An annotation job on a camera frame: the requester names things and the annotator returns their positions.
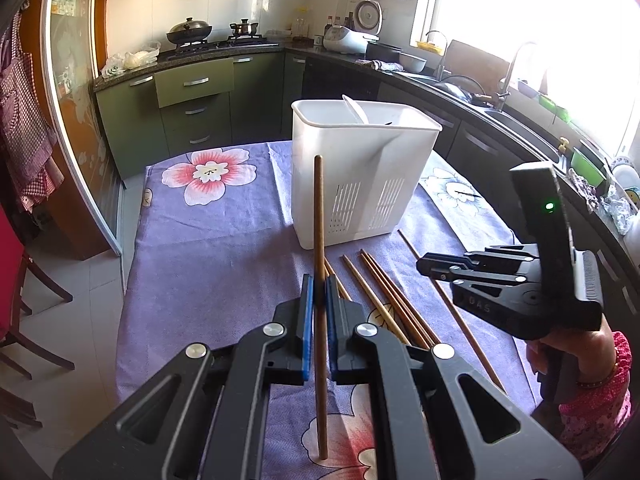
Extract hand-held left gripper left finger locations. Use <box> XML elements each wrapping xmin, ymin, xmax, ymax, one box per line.
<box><xmin>52</xmin><ymin>274</ymin><xmax>315</xmax><ymax>480</ymax></box>

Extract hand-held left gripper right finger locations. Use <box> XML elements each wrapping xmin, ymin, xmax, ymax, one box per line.
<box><xmin>326</xmin><ymin>276</ymin><xmax>583</xmax><ymax>480</ymax></box>

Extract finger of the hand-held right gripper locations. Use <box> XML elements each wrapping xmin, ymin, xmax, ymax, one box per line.
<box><xmin>416</xmin><ymin>255</ymin><xmax>526</xmax><ymax>289</ymax></box>
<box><xmin>465</xmin><ymin>244</ymin><xmax>541</xmax><ymax>269</ymax></box>

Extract dark brown wooden chopstick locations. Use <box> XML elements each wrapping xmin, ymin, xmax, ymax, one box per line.
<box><xmin>313</xmin><ymin>155</ymin><xmax>329</xmax><ymax>461</ymax></box>

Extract white plastic utensil holder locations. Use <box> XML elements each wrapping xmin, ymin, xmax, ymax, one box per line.
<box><xmin>291</xmin><ymin>99</ymin><xmax>443</xmax><ymax>250</ymax></box>

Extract person's right forearm pink sleeve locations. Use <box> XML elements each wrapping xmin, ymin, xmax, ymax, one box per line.
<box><xmin>530</xmin><ymin>332</ymin><xmax>633</xmax><ymax>462</ymax></box>

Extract person's right hand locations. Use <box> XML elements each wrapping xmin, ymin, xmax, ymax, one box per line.
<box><xmin>526</xmin><ymin>316</ymin><xmax>620</xmax><ymax>391</ymax></box>

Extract patterned grey rag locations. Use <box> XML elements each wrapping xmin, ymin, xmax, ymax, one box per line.
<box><xmin>567</xmin><ymin>167</ymin><xmax>609</xmax><ymax>209</ymax></box>

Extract crumpled clear plastic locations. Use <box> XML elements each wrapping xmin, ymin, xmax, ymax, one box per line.
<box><xmin>602</xmin><ymin>195</ymin><xmax>637</xmax><ymax>235</ymax></box>

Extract green plastic basin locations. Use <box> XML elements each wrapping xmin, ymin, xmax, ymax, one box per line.
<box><xmin>570</xmin><ymin>147</ymin><xmax>609</xmax><ymax>187</ymax></box>

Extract white patterned plates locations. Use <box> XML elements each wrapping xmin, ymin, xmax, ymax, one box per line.
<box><xmin>612</xmin><ymin>160</ymin><xmax>640</xmax><ymax>202</ymax></box>

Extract steel kitchen sink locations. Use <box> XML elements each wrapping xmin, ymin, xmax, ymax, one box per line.
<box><xmin>425</xmin><ymin>72</ymin><xmax>562</xmax><ymax>167</ymax></box>

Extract purple floral tablecloth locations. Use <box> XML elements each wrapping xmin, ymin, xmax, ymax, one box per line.
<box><xmin>116</xmin><ymin>140</ymin><xmax>541</xmax><ymax>480</ymax></box>

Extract green soap tray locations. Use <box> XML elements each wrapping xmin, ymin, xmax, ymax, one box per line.
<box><xmin>537</xmin><ymin>92</ymin><xmax>572</xmax><ymax>122</ymax></box>

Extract tall steel faucet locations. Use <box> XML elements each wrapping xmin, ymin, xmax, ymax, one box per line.
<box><xmin>495</xmin><ymin>41</ymin><xmax>539</xmax><ymax>112</ymax></box>

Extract dark wok in sink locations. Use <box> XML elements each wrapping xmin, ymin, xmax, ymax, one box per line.
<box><xmin>440</xmin><ymin>76</ymin><xmax>487</xmax><ymax>104</ymax></box>

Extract white plastic spoon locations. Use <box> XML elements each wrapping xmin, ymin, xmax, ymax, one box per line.
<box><xmin>342</xmin><ymin>94</ymin><xmax>370</xmax><ymax>125</ymax></box>

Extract brown cutting board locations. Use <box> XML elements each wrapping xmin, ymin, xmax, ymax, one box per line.
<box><xmin>442</xmin><ymin>39</ymin><xmax>511</xmax><ymax>92</ymax></box>

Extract thin steel faucet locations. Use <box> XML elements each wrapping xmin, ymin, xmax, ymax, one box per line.
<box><xmin>425</xmin><ymin>30</ymin><xmax>449</xmax><ymax>81</ymax></box>

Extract white bowl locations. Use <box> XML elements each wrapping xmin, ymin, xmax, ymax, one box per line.
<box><xmin>398</xmin><ymin>52</ymin><xmax>428</xmax><ymax>73</ymax></box>

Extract black inner cooking pot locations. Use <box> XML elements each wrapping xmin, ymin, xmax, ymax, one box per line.
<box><xmin>366</xmin><ymin>41</ymin><xmax>404</xmax><ymax>64</ymax></box>

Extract kitchen window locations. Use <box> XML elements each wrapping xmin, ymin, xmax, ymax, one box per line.
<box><xmin>410</xmin><ymin>0</ymin><xmax>640</xmax><ymax>161</ymax></box>

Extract white rice cooker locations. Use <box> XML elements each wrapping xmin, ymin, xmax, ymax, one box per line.
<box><xmin>322</xmin><ymin>0</ymin><xmax>385</xmax><ymax>56</ymax></box>

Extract green kitchen cabinets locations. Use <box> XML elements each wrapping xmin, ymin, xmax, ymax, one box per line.
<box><xmin>94</xmin><ymin>49</ymin><xmax>640</xmax><ymax>341</ymax></box>

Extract dark sauce bottles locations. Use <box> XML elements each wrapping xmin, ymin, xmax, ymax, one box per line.
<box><xmin>325</xmin><ymin>12</ymin><xmax>356</xmax><ymax>32</ymax></box>

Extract green open drawer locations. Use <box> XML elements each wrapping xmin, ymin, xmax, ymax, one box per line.
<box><xmin>154</xmin><ymin>57</ymin><xmax>235</xmax><ymax>109</ymax></box>

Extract black gas stove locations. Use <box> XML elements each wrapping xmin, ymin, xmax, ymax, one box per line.
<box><xmin>166</xmin><ymin>35</ymin><xmax>281</xmax><ymax>57</ymax></box>

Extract red wooden chair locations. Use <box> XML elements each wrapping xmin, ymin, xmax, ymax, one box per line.
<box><xmin>0</xmin><ymin>205</ymin><xmax>76</xmax><ymax>378</ymax></box>

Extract steel pot with lid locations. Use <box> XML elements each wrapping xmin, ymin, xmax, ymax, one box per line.
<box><xmin>229</xmin><ymin>19</ymin><xmax>260</xmax><ymax>39</ymax></box>

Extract glass sliding door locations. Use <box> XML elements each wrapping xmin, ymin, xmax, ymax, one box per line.
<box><xmin>42</xmin><ymin>0</ymin><xmax>126</xmax><ymax>257</ymax></box>

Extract black wok with lid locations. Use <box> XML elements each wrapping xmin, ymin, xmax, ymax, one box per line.
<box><xmin>166</xmin><ymin>17</ymin><xmax>213</xmax><ymax>45</ymax></box>

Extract white plastic bag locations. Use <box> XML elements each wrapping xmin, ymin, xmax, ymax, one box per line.
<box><xmin>102</xmin><ymin>42</ymin><xmax>161</xmax><ymax>79</ymax></box>

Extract red checked apron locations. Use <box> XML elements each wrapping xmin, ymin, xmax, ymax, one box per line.
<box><xmin>0</xmin><ymin>12</ymin><xmax>64</xmax><ymax>212</ymax></box>

